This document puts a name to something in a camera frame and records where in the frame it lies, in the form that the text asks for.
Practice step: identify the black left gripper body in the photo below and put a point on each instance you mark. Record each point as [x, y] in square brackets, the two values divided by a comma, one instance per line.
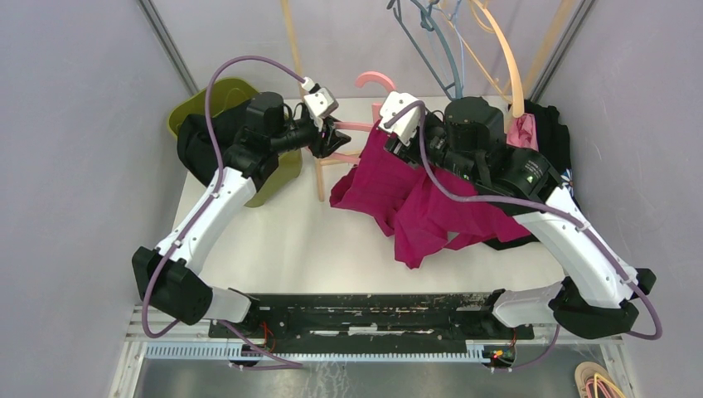
[320, 146]

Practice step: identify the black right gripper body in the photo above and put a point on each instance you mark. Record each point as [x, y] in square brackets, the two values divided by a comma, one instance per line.
[413, 152]

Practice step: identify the pink hanger hook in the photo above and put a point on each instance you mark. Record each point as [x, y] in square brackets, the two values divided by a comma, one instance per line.
[364, 78]

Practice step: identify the magenta skirt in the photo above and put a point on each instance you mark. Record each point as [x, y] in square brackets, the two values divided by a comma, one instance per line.
[408, 207]

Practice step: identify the beige wooden hanger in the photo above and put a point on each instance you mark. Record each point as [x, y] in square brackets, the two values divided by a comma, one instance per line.
[513, 95]

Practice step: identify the light blue hanger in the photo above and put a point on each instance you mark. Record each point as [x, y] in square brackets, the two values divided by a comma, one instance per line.
[460, 55]

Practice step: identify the grey-blue plastic hanger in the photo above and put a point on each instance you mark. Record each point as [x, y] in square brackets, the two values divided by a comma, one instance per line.
[424, 33]

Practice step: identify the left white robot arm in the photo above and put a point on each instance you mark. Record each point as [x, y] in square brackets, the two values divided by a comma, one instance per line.
[167, 276]

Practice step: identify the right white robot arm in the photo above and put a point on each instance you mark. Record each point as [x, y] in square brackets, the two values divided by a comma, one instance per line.
[601, 294]

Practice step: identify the olive green plastic basket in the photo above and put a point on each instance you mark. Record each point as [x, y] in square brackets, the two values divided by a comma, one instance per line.
[228, 93]

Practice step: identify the pink cloth on pile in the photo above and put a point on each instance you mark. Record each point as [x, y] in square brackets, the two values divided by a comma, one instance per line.
[522, 132]

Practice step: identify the black garment pile with flower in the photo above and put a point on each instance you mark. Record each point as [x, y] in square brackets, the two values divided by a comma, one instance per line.
[553, 141]

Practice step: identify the hangers bundle in corner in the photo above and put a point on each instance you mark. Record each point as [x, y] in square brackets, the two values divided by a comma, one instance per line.
[592, 380]

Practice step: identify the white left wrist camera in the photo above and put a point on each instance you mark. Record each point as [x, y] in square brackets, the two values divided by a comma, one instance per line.
[320, 105]

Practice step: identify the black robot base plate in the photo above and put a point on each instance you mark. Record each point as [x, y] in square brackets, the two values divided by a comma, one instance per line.
[375, 323]

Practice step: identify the wooden clothes rack frame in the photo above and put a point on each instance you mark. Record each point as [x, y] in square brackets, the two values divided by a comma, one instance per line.
[557, 25]

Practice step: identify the grey wall conduit strip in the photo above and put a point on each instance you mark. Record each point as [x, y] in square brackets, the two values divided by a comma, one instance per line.
[168, 44]

